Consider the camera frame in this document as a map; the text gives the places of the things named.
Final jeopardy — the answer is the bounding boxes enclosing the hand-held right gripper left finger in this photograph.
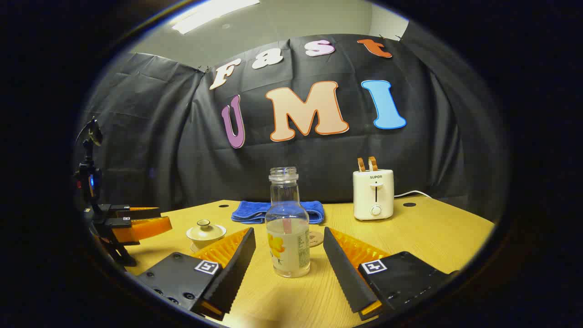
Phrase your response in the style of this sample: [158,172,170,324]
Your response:
[136,227,256,322]

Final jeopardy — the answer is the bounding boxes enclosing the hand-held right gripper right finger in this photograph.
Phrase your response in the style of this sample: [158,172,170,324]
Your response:
[322,226,460,322]

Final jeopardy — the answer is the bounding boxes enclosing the cream ceramic teacup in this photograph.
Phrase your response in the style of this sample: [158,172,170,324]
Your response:
[189,237,224,251]

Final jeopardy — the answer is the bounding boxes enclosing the cream teacup lid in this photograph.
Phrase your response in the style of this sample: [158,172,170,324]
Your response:
[186,219,227,242]

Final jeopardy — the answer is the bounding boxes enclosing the clear water bottle yellow label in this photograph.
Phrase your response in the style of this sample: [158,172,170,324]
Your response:
[265,167,311,278]

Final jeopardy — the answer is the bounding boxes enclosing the folded blue towel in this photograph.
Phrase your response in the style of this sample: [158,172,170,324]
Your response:
[231,200,325,225]

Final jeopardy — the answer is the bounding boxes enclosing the white toaster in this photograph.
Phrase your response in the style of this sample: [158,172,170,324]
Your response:
[353,169,394,221]

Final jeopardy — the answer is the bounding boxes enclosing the black backdrop cloth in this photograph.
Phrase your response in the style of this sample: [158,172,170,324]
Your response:
[75,34,506,224]

